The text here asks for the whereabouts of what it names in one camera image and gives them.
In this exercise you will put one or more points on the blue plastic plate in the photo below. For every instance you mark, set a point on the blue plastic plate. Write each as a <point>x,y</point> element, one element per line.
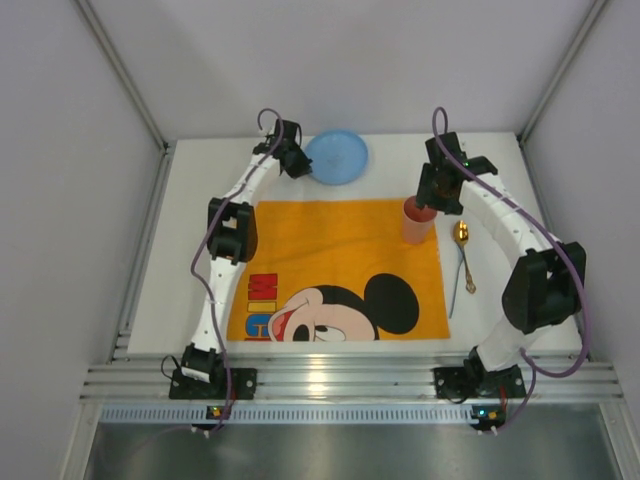
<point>339,157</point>

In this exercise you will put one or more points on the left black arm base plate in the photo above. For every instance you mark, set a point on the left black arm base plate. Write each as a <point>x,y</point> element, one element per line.
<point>244,383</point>

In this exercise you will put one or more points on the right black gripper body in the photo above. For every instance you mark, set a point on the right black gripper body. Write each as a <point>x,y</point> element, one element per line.
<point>437,195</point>

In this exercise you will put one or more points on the orange Mickey Mouse placemat cloth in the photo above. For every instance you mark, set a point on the orange Mickey Mouse placemat cloth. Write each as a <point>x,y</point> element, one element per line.
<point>339,272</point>

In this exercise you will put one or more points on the right aluminium frame post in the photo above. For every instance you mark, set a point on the right aluminium frame post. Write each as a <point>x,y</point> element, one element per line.
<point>569,55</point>

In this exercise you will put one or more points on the gold metal spoon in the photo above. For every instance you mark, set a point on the gold metal spoon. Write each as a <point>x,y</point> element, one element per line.
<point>460,236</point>

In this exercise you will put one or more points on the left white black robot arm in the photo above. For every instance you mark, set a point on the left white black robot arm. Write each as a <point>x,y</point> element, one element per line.
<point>231,242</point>

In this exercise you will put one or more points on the white slotted cable duct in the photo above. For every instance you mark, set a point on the white slotted cable duct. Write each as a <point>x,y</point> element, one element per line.
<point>262,414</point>

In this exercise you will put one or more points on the pink plastic cup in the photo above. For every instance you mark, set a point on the pink plastic cup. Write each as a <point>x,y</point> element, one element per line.
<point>416,222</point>

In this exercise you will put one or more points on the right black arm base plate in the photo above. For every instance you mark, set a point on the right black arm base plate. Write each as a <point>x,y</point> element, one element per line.
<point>458,384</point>

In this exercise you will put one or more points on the left aluminium frame post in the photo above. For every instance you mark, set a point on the left aluminium frame post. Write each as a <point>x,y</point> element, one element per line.
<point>116,64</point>

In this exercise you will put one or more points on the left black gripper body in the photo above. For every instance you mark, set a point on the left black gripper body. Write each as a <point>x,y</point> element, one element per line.
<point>297,162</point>

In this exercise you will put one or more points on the blue plastic fork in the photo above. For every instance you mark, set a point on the blue plastic fork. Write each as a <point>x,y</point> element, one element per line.
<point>454,293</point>

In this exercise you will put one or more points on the aluminium mounting rail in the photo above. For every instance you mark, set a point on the aluminium mounting rail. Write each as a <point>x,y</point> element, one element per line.
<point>336,378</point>

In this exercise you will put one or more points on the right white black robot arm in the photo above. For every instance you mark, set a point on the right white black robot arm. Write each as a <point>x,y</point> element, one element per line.
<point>546,285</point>

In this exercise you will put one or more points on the aluminium frame post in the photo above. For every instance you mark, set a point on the aluminium frame post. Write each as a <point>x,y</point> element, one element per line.
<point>116,64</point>
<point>569,55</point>

